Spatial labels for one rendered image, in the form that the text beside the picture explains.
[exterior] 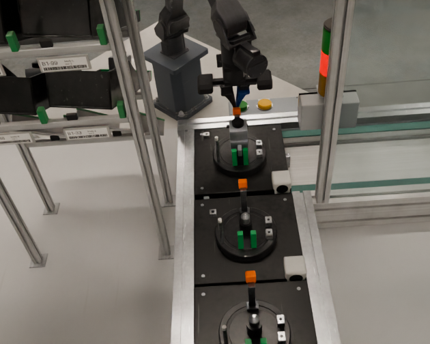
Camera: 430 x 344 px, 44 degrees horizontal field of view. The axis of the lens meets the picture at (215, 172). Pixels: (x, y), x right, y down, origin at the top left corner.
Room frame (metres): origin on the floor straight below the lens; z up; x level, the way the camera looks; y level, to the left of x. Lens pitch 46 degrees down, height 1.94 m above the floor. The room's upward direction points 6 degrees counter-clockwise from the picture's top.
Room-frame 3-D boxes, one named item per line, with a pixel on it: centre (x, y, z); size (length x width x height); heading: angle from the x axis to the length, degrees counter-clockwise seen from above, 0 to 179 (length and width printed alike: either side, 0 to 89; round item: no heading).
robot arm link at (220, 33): (1.05, -0.10, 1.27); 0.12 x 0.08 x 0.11; 28
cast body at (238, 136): (0.97, -0.07, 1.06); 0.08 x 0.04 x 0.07; 177
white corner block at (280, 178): (0.88, -0.16, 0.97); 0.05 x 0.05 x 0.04; 87
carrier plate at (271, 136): (0.98, -0.07, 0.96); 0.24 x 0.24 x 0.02; 87
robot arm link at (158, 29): (1.37, 0.08, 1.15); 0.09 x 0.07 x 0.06; 118
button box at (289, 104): (1.19, -0.16, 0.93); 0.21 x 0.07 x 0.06; 87
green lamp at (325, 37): (0.85, -0.25, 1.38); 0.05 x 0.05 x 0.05
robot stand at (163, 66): (1.37, 0.08, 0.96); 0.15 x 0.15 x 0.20; 42
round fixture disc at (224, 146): (0.98, -0.07, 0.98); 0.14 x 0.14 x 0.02
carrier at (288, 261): (0.72, -0.06, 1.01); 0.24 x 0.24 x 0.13; 87
